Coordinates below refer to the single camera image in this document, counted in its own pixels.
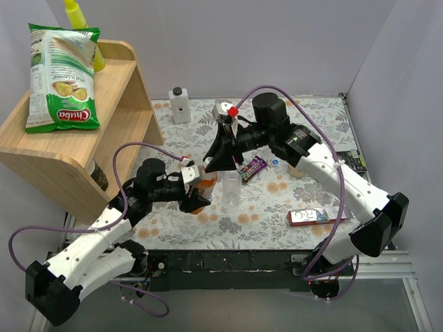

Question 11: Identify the clear bottle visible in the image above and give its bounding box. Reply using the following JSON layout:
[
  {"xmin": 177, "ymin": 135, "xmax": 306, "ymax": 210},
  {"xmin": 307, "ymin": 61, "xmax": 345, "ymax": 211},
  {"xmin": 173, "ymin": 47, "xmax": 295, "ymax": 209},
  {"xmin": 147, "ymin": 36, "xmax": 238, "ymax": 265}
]
[{"xmin": 222, "ymin": 171, "xmax": 242, "ymax": 208}]

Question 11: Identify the purple cable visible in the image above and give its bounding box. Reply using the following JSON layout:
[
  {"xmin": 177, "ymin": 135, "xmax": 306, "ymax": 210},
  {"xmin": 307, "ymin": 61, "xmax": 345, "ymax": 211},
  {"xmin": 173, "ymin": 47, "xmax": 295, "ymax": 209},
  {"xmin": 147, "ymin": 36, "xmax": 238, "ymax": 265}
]
[
  {"xmin": 8, "ymin": 142, "xmax": 190, "ymax": 317},
  {"xmin": 235, "ymin": 85, "xmax": 361, "ymax": 302}
]

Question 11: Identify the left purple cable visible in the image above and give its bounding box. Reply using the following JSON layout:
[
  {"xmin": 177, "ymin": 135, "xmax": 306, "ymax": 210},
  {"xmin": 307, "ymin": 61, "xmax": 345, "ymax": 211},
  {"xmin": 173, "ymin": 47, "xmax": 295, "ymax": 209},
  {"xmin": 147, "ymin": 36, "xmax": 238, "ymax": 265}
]
[{"xmin": 8, "ymin": 142, "xmax": 190, "ymax": 317}]

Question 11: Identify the yellow spray bottle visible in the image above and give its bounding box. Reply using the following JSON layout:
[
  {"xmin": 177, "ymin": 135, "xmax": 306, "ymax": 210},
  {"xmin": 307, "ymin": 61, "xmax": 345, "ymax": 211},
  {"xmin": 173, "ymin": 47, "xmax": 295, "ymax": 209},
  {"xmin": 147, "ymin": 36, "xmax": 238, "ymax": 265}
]
[{"xmin": 63, "ymin": 0, "xmax": 106, "ymax": 73}]

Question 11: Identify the purple candy bar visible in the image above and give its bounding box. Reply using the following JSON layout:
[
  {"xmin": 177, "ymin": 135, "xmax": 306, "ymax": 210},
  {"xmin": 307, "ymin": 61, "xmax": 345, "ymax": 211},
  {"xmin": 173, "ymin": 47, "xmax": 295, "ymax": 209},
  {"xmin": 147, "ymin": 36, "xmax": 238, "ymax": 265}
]
[{"xmin": 239, "ymin": 156, "xmax": 268, "ymax": 183}]

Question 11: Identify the black green box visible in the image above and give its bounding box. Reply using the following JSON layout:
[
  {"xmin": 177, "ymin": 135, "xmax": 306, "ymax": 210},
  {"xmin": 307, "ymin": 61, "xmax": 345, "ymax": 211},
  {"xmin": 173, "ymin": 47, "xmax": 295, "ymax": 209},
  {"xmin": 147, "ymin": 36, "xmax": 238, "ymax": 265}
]
[{"xmin": 337, "ymin": 150, "xmax": 368, "ymax": 174}]

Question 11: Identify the cream lotion pump bottle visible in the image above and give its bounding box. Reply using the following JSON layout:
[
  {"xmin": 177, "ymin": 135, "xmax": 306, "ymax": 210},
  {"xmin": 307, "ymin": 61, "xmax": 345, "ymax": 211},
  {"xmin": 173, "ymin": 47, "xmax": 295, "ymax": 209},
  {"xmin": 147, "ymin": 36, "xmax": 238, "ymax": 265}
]
[{"xmin": 287, "ymin": 165, "xmax": 305, "ymax": 178}]

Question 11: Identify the white square bottle black cap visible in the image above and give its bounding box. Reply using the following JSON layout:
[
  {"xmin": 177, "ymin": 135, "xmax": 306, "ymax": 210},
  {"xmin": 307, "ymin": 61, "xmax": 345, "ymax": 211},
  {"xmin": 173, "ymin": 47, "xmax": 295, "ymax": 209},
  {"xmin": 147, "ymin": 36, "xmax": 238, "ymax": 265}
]
[{"xmin": 169, "ymin": 86, "xmax": 191, "ymax": 125}]

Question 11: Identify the orange soda bottle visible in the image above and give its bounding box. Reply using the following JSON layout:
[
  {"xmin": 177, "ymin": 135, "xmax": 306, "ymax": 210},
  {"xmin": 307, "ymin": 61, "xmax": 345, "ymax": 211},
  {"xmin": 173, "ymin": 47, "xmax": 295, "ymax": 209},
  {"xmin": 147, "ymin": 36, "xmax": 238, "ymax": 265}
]
[{"xmin": 197, "ymin": 157, "xmax": 218, "ymax": 200}]

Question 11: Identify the dark jar under shelf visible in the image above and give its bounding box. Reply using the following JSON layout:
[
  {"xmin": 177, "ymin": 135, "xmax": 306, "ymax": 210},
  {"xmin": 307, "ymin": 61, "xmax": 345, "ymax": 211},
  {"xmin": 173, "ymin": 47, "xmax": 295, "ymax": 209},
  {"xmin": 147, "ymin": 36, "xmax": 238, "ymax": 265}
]
[{"xmin": 86, "ymin": 159, "xmax": 109, "ymax": 191}]

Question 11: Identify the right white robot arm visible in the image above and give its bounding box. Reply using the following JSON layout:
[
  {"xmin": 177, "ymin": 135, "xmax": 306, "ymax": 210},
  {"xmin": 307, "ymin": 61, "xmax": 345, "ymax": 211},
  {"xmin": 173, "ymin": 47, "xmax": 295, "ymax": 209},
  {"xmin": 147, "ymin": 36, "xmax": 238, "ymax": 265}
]
[{"xmin": 206, "ymin": 93, "xmax": 409, "ymax": 275}]

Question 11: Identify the floral table mat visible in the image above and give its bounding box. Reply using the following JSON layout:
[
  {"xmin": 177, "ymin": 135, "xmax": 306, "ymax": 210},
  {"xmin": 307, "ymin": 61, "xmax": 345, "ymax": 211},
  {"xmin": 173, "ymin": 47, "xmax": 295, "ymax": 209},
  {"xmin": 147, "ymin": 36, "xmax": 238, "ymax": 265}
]
[{"xmin": 65, "ymin": 96, "xmax": 388, "ymax": 250}]

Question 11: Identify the green chips bag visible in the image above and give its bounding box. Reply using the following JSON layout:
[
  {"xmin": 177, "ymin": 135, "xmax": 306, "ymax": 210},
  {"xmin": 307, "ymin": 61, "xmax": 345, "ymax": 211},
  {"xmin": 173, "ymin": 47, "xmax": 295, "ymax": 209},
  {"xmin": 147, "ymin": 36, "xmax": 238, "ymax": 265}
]
[{"xmin": 25, "ymin": 24, "xmax": 100, "ymax": 133}]

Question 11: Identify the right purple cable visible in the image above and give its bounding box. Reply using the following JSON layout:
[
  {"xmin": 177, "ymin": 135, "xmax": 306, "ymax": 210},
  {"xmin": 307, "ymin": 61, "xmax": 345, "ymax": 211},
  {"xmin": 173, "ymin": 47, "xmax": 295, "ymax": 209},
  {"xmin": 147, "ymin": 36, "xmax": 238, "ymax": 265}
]
[{"xmin": 235, "ymin": 85, "xmax": 361, "ymax": 302}]

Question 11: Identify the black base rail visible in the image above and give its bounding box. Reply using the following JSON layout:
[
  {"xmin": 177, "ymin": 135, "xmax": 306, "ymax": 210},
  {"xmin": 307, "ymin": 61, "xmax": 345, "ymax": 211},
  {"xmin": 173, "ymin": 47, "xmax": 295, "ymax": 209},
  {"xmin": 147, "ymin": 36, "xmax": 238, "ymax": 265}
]
[{"xmin": 114, "ymin": 247, "xmax": 357, "ymax": 295}]

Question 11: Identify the aluminium frame rail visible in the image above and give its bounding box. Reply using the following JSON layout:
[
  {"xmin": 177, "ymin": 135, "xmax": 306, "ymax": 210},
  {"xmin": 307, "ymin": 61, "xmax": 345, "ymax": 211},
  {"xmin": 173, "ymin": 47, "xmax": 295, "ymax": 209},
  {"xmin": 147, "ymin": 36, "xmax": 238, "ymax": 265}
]
[{"xmin": 356, "ymin": 250, "xmax": 433, "ymax": 331}]

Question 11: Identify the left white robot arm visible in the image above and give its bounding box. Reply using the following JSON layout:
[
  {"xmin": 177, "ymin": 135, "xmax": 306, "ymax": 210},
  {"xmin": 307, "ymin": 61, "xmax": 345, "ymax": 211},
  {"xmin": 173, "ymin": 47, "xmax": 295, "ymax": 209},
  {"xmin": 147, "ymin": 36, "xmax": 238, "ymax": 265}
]
[{"xmin": 25, "ymin": 158, "xmax": 210, "ymax": 326}]

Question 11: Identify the red white toothpaste box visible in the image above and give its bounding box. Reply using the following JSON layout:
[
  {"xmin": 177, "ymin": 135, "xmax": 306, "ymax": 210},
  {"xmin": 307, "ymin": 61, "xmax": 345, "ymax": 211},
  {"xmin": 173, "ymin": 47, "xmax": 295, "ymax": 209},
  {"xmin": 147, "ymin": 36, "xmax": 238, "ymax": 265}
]
[{"xmin": 287, "ymin": 207, "xmax": 339, "ymax": 228}]

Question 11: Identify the wooden shelf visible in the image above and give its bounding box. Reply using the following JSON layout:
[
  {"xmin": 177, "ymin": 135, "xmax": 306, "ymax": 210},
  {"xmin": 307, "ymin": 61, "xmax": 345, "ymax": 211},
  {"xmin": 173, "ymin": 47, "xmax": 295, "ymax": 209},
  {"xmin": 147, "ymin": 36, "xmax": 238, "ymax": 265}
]
[{"xmin": 1, "ymin": 39, "xmax": 164, "ymax": 225}]

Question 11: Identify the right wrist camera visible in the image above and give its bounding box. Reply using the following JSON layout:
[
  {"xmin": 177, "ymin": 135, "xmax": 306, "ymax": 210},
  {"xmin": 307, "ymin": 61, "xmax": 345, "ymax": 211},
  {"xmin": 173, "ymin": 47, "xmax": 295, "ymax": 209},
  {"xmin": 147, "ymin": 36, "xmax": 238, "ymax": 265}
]
[{"xmin": 212, "ymin": 102, "xmax": 238, "ymax": 137}]

